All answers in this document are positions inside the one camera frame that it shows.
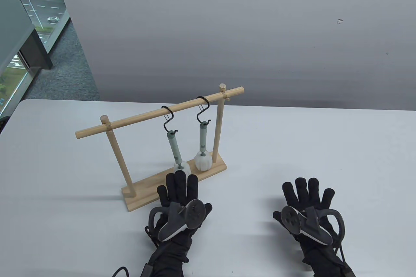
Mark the grey controller on glove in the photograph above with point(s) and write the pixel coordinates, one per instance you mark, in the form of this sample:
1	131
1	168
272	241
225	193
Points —
182	220
308	223

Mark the person's left thumb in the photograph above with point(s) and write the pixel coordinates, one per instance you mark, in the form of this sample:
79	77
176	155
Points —
207	208

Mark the person's right hand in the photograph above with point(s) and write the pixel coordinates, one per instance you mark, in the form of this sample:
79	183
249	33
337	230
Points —
307	195

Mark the person's left hand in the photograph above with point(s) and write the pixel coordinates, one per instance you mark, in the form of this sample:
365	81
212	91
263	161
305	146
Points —
177	192

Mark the person's left little finger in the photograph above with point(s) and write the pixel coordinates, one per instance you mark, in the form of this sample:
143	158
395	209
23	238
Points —
162	196

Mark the person's left forearm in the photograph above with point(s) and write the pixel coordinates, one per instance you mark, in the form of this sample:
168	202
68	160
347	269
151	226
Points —
169	257

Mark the grey controller on right glove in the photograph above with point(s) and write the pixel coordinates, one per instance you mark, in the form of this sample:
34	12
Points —
308	223

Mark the wooden hanging rack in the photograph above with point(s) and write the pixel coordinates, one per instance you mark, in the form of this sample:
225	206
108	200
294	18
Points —
147	192

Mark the grey controller on left glove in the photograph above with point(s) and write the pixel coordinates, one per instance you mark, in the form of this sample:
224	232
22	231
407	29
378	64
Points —
182	220

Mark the person's left middle finger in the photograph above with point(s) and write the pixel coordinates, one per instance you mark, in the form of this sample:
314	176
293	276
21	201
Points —
180	187

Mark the person's right little finger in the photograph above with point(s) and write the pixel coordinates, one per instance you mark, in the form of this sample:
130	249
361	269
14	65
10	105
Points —
327	199

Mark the person's right middle finger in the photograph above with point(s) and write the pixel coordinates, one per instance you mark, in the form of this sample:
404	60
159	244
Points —
301	192

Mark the black S-hook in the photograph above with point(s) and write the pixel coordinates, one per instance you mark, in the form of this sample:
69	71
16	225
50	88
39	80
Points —
205	100
167	109

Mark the dark grey window pillar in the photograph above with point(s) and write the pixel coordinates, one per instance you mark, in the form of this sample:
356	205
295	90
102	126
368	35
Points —
35	49

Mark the person's right thumb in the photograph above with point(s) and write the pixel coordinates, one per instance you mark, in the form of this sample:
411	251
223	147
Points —
277	217

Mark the person's right forearm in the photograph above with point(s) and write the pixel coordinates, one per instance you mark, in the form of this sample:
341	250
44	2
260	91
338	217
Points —
321	259

